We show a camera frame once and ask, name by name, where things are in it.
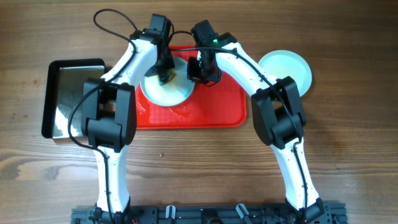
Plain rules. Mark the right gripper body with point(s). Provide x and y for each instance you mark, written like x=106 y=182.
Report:
x=199 y=71

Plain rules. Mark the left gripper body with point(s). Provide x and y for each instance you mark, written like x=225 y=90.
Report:
x=163 y=64

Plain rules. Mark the green yellow sponge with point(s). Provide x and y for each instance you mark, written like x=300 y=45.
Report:
x=165 y=77

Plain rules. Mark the white plate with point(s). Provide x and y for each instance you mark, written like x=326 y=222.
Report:
x=284 y=63
x=173 y=92

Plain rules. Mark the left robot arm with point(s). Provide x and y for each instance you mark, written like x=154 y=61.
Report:
x=109 y=119

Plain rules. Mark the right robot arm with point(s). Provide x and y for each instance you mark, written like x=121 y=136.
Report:
x=277 y=111

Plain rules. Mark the red plastic tray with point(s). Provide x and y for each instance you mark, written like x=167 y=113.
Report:
x=220 y=106

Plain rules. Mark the black water basin tray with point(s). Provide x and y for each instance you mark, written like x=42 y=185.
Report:
x=64 y=90

